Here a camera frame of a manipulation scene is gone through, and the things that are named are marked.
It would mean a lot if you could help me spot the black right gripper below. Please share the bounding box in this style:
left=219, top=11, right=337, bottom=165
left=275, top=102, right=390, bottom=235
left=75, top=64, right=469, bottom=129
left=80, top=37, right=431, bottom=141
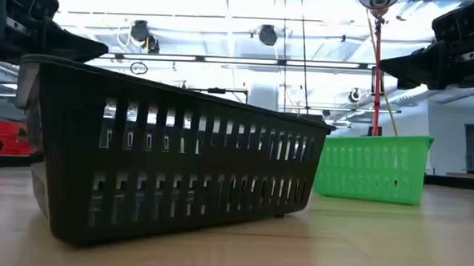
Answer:
left=379, top=22, right=474, bottom=94

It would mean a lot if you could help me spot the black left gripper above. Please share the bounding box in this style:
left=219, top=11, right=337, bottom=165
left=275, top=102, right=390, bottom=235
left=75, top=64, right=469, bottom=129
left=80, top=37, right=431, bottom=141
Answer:
left=0, top=2, right=111, bottom=69

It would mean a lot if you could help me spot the green slotted plastic basket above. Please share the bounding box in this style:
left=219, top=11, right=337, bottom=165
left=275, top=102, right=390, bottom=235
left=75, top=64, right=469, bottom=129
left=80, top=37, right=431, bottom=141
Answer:
left=311, top=130, right=436, bottom=208

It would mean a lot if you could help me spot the black slotted plastic basket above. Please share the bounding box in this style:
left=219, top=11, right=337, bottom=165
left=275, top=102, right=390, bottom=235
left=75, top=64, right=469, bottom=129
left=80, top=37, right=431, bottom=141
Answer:
left=10, top=53, right=339, bottom=259

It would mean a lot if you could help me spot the red desk lamp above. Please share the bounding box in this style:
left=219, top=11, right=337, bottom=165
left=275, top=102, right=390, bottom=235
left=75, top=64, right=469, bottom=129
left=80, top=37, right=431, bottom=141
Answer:
left=349, top=0, right=402, bottom=138

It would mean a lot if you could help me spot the red storage crate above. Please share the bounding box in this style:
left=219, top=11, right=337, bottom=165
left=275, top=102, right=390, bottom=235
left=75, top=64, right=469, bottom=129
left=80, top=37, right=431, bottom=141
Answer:
left=0, top=118, right=34, bottom=159

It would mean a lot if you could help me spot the white square column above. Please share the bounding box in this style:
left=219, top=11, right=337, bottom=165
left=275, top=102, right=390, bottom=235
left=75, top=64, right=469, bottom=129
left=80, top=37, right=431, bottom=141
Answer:
left=247, top=83, right=281, bottom=112

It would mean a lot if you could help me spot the long ceiling light bar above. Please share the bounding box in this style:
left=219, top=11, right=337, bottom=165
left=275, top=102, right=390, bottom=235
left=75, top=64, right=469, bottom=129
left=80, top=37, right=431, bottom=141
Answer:
left=98, top=50, right=376, bottom=71

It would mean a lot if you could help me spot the yellow hanging cord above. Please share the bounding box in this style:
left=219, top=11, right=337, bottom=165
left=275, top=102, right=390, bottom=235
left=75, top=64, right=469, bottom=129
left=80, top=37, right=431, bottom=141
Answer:
left=360, top=9, right=405, bottom=138

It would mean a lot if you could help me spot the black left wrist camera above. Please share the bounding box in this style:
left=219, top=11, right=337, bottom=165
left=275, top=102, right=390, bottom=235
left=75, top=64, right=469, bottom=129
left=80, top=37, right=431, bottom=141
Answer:
left=9, top=0, right=61, bottom=22

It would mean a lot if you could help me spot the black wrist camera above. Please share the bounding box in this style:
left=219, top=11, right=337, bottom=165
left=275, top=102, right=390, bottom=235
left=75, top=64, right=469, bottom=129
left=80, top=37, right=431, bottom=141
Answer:
left=9, top=0, right=61, bottom=22
left=431, top=0, right=474, bottom=44

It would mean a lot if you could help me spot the small ceiling cord reel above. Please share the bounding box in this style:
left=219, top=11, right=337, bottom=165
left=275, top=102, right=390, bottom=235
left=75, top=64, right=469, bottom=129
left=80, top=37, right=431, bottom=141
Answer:
left=347, top=87, right=363, bottom=104

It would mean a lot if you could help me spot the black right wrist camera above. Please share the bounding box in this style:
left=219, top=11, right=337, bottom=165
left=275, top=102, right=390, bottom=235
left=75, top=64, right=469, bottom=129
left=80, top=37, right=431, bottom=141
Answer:
left=431, top=0, right=474, bottom=44

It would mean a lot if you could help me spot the black ceiling cord reel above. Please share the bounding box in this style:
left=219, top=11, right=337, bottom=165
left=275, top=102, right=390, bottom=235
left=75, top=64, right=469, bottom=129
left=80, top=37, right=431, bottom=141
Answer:
left=128, top=18, right=162, bottom=54
left=258, top=23, right=279, bottom=48

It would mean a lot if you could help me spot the black hanging power cord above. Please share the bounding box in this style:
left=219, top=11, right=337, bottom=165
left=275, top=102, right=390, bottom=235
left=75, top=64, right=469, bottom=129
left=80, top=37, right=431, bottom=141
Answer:
left=278, top=0, right=291, bottom=112
left=294, top=0, right=315, bottom=116

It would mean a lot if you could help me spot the black aluminium table frame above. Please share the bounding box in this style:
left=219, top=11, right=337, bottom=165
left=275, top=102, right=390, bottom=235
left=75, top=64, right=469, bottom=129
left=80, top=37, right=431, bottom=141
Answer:
left=0, top=151, right=474, bottom=191

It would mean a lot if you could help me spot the black gantry frame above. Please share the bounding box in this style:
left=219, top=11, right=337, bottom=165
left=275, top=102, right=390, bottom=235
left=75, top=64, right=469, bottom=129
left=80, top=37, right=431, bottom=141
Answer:
left=190, top=86, right=249, bottom=105

